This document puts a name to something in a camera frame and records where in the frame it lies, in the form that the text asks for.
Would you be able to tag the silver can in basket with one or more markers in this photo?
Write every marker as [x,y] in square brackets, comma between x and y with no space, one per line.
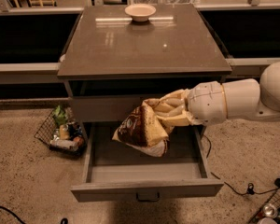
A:
[65,144]

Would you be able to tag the yellow bottle in basket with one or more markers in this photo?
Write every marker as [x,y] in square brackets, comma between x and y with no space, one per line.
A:
[64,133]

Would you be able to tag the closed grey upper drawer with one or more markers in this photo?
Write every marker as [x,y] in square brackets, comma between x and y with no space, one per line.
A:
[109,108]

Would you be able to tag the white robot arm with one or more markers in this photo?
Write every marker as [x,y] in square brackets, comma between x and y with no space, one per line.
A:
[255,100]

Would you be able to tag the green leafy vegetable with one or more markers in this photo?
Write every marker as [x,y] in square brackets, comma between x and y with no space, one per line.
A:
[59,115]

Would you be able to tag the brown chip bag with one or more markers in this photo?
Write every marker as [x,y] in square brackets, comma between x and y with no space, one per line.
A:
[149,133]

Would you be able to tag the open grey middle drawer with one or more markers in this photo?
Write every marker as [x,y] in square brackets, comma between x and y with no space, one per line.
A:
[116,172]

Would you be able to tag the grey drawer cabinet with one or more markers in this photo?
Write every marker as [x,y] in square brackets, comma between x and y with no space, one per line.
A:
[110,54]

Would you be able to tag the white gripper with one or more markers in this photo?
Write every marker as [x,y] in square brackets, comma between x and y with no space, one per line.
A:
[205,103]

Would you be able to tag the silver can right basket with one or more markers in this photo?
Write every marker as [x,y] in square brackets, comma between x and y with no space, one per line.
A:
[269,210]

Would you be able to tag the white ceramic bowl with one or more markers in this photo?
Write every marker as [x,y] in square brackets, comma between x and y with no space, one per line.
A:
[140,12]

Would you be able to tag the black wire basket left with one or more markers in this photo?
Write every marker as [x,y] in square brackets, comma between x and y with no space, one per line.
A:
[50,131]

